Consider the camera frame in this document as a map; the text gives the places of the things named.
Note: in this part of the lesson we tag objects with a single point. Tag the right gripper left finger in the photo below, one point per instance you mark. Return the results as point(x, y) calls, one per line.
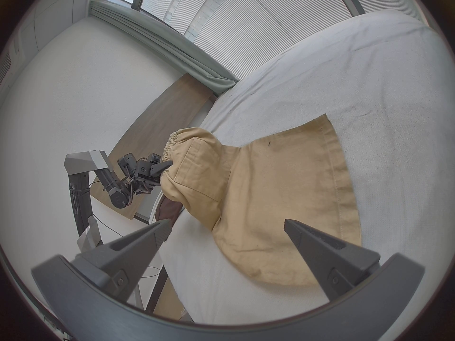
point(124, 261)

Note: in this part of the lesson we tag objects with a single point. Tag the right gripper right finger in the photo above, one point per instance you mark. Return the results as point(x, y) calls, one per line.
point(337, 265)

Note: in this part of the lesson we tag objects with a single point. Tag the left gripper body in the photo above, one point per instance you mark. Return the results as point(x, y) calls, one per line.
point(145, 172)

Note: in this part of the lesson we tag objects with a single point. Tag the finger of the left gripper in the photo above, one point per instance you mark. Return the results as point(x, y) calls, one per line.
point(161, 166)

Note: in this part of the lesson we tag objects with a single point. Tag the tan shorts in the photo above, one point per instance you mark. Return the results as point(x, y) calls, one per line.
point(284, 197)

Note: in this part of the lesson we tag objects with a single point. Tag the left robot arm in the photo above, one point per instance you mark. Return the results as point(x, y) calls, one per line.
point(113, 187)

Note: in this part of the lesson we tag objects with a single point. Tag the brown garment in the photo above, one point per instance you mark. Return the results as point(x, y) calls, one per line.
point(170, 210)

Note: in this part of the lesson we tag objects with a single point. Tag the grey-green curtain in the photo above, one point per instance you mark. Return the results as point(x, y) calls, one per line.
point(160, 37)

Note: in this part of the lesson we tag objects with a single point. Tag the window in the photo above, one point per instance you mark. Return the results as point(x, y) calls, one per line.
point(256, 16)

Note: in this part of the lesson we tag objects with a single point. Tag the bed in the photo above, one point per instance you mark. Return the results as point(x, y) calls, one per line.
point(355, 83)

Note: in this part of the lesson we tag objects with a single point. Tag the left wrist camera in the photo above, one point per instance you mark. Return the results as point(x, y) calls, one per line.
point(153, 157)

